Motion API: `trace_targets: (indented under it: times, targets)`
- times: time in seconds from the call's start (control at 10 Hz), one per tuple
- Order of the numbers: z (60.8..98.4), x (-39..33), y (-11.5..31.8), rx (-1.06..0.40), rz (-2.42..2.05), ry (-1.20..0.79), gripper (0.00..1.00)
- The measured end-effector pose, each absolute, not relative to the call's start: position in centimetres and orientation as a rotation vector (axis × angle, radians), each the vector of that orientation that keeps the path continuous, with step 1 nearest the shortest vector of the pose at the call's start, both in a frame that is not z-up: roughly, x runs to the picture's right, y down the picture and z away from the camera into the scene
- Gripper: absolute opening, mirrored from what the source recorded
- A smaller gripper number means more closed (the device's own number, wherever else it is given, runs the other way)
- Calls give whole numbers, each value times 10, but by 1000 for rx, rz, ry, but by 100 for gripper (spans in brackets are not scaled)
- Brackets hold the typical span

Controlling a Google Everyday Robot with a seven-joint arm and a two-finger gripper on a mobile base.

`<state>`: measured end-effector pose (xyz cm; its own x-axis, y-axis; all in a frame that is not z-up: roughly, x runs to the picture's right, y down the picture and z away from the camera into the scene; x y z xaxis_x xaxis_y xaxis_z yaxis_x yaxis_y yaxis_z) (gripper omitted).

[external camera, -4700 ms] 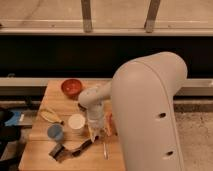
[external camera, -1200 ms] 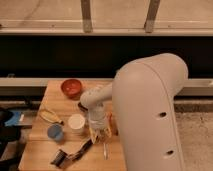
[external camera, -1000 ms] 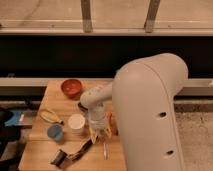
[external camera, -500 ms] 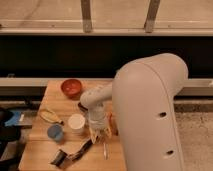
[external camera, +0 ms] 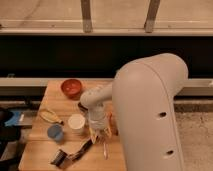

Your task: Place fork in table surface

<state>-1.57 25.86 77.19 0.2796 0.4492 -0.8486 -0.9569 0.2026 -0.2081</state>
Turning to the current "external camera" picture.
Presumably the black handled spatula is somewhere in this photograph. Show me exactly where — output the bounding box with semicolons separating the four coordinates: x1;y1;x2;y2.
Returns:
70;139;93;161

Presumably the red bowl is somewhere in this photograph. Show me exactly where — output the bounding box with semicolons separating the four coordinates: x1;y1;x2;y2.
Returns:
61;79;82;98

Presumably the metal clip tool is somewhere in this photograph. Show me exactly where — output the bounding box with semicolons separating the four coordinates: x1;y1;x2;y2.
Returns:
50;149;70;169

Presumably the silver metal fork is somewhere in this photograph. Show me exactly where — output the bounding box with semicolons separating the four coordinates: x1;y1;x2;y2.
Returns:
99;135;108;160

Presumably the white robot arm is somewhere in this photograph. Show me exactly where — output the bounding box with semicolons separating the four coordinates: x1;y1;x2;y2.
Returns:
80;53;188;171

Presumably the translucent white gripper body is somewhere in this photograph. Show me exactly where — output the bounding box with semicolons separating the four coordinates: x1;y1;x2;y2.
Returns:
88;115;108;132

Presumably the white cup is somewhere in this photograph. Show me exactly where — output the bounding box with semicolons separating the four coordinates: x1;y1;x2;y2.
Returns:
68;114;86;134

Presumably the blue object beside table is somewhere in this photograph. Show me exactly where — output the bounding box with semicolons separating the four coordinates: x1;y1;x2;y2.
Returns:
5;111;24;126

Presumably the orange carrot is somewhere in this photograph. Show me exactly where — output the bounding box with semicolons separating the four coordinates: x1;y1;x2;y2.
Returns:
109;113;118;136

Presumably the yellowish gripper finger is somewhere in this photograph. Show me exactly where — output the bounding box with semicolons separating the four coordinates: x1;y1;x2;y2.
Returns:
90;130;98;144

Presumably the black rectangular block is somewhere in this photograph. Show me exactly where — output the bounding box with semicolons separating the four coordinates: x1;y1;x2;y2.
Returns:
78;103;87;112

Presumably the yellow banana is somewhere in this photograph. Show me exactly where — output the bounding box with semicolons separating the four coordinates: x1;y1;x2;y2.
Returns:
39;109;64;125

